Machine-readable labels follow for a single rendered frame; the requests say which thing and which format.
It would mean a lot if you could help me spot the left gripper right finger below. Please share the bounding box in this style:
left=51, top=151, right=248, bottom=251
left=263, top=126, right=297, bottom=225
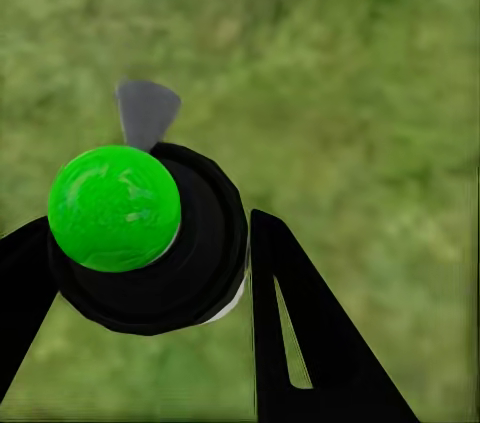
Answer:
left=250, top=210, right=419, bottom=423

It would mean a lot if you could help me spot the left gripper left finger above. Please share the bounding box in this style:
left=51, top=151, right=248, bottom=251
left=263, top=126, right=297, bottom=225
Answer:
left=0, top=215, right=59, bottom=407

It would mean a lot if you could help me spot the pesticide atomizer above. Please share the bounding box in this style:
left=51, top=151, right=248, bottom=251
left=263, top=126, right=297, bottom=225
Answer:
left=47, top=79, right=251, bottom=336

